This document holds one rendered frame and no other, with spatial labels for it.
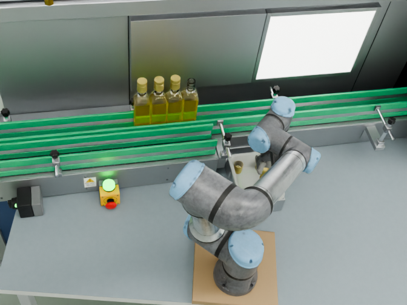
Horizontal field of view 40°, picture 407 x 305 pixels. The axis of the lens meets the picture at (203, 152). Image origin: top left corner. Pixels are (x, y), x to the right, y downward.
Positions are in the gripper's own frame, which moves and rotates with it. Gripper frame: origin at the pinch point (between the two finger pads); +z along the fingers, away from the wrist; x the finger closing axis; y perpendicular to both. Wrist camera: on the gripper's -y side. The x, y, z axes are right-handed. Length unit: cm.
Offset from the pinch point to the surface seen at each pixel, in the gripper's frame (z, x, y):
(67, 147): 0, 68, 22
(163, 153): -0.1, 34.7, 14.2
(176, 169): 8.1, 30.0, 11.9
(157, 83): -24, 36, 26
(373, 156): 17, -54, 12
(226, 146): -4.6, 12.5, 10.7
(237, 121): -2.7, 5.2, 22.6
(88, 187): 14, 63, 13
